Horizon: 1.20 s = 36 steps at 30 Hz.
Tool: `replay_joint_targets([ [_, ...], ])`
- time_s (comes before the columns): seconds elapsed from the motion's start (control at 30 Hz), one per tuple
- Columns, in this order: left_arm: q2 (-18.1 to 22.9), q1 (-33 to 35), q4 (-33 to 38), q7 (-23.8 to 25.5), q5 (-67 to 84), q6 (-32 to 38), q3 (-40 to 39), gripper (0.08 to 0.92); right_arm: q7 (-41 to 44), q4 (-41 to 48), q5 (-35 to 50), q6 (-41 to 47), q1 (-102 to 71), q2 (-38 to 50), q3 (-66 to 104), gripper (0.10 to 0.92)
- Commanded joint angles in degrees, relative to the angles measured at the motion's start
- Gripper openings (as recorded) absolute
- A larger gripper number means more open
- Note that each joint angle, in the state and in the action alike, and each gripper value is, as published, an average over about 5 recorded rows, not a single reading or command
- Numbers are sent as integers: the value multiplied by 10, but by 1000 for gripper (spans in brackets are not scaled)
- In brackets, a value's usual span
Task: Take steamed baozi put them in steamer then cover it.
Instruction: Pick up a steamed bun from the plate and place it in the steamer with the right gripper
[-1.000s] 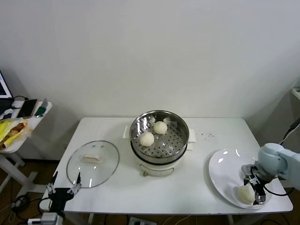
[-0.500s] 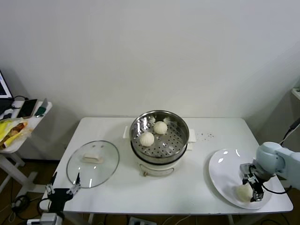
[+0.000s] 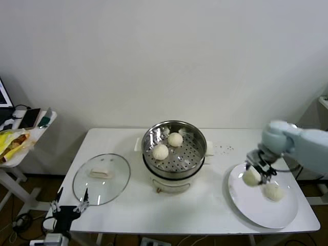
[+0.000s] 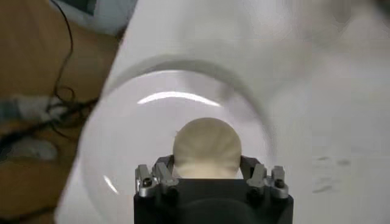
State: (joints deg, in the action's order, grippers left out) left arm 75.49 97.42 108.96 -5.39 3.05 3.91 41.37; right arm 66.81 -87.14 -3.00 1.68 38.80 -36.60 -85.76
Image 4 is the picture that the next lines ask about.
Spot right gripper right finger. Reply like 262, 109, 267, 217
239, 155, 289, 199

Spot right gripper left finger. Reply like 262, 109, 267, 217
135, 154, 179, 198

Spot white steamed baozi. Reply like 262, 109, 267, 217
172, 117, 243, 180

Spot white round plate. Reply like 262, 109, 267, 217
79, 69, 277, 224

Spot white floor power strip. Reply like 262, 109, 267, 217
0, 94, 66, 122

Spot black floor cable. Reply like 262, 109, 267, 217
45, 0, 101, 122

